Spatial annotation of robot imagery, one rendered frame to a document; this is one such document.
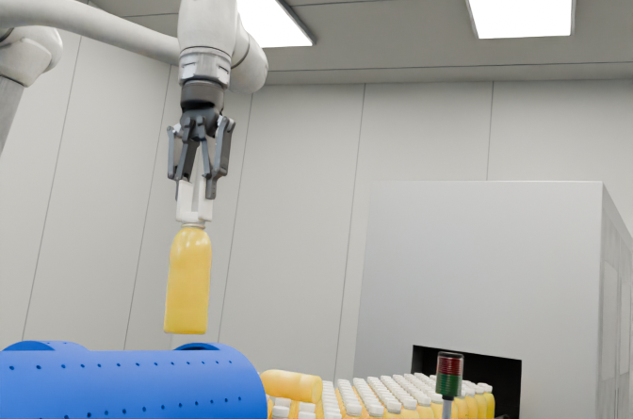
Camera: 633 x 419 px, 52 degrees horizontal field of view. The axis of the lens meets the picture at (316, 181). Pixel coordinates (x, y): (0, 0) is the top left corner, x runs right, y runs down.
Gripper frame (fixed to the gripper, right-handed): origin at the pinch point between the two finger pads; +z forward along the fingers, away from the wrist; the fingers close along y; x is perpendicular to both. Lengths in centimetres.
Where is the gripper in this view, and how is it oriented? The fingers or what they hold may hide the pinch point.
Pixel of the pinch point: (195, 201)
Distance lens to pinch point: 110.0
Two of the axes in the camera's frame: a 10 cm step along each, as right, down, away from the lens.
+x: 4.8, 2.2, 8.5
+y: 8.8, -0.9, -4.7
